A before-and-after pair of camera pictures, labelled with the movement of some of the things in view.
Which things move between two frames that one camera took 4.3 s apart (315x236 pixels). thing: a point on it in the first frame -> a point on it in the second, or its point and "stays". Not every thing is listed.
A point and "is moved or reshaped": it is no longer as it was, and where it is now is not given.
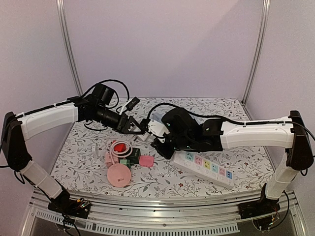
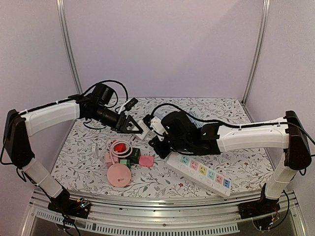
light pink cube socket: (108, 160) stays
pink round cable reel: (119, 175) stays
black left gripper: (124, 124) stays
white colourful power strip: (204, 167) is moved or reshaped
